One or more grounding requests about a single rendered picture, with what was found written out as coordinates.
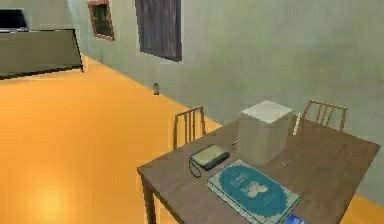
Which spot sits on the grey cardboard box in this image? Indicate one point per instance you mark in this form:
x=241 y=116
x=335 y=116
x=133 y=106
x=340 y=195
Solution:
x=263 y=133

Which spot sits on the small blue object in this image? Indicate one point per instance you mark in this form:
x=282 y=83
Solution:
x=295 y=220

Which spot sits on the brown wooden table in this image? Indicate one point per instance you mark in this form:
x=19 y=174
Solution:
x=336 y=166

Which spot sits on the red framed wall picture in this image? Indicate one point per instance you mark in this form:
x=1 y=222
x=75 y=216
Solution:
x=101 y=19

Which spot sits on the black television set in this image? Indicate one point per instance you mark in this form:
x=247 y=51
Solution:
x=12 y=19

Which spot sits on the teal hardcover book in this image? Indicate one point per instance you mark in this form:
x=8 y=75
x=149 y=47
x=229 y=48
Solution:
x=255 y=191

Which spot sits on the brown wooden chair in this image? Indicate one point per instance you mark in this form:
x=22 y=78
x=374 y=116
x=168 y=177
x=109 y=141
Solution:
x=189 y=125
x=325 y=115

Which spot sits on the dark purple window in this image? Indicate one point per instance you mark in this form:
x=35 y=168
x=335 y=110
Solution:
x=160 y=28

